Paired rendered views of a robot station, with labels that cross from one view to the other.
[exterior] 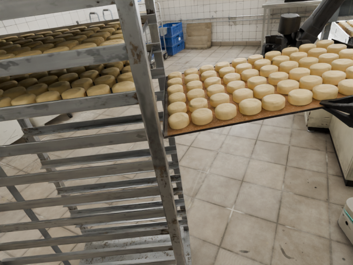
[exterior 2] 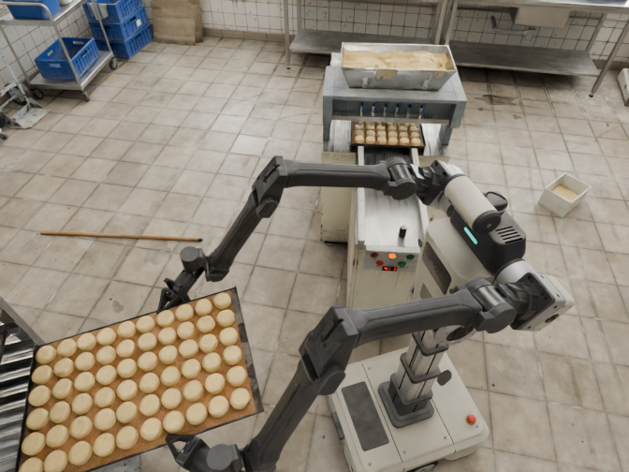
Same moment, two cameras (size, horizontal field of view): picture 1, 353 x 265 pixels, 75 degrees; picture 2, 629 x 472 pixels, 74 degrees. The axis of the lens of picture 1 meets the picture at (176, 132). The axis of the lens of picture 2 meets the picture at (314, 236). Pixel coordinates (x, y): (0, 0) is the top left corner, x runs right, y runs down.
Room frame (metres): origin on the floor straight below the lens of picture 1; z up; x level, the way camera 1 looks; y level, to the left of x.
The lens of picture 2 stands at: (0.00, -0.55, 2.24)
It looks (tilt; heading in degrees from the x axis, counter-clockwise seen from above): 47 degrees down; 340
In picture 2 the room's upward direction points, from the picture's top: straight up
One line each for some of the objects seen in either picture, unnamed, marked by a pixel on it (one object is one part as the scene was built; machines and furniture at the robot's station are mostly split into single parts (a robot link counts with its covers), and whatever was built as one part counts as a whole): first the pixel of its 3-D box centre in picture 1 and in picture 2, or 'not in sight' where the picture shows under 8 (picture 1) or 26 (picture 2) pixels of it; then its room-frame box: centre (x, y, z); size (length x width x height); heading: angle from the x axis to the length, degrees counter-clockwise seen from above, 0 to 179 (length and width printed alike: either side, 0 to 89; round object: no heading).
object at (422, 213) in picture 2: not in sight; (408, 123); (1.86, -1.83, 0.87); 2.01 x 0.03 x 0.07; 156
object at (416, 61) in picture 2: not in sight; (395, 64); (1.82, -1.66, 1.28); 0.54 x 0.27 x 0.06; 66
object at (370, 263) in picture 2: not in sight; (390, 258); (1.02, -1.30, 0.77); 0.24 x 0.04 x 0.14; 66
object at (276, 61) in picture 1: (280, 61); (168, 336); (0.71, -0.36, 1.17); 0.05 x 0.05 x 0.02
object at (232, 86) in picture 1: (236, 87); (104, 397); (0.59, -0.18, 1.15); 0.05 x 0.05 x 0.02
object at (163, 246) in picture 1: (97, 251); not in sight; (0.46, 0.32, 0.69); 0.64 x 0.03 x 0.03; 87
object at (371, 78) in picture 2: not in sight; (394, 69); (1.82, -1.66, 1.25); 0.56 x 0.29 x 0.14; 66
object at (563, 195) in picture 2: not in sight; (563, 195); (1.62, -3.21, 0.08); 0.30 x 0.22 x 0.16; 108
